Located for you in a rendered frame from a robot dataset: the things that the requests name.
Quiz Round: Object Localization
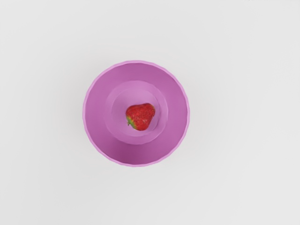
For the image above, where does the red strawberry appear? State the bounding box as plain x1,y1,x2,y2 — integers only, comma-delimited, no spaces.
125,103,156,131

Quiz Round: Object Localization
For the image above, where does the pink bowl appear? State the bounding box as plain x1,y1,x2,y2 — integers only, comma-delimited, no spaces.
82,60,190,167

